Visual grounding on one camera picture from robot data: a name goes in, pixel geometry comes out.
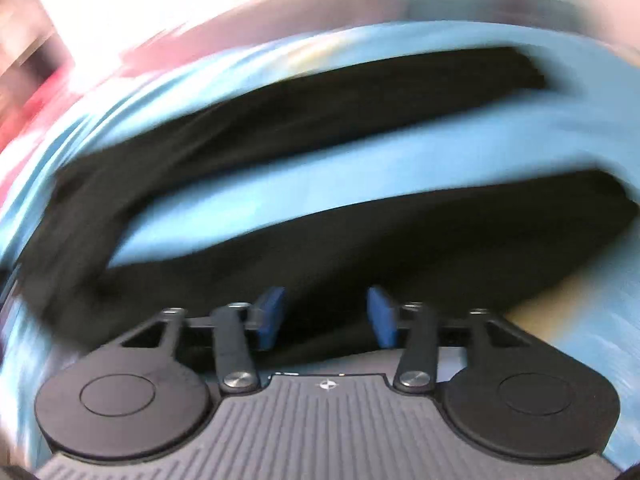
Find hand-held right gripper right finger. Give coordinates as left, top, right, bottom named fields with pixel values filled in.
left=366, top=285, right=534, bottom=395

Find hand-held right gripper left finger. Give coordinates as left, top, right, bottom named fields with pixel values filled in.
left=120, top=287, right=287, bottom=394

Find black pants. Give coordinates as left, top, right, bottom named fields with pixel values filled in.
left=15, top=47, right=640, bottom=361

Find blue printed blanket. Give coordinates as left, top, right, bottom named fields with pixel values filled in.
left=0, top=24, right=640, bottom=480

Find pink bed sheet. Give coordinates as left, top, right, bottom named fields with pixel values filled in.
left=0, top=20, right=211, bottom=171

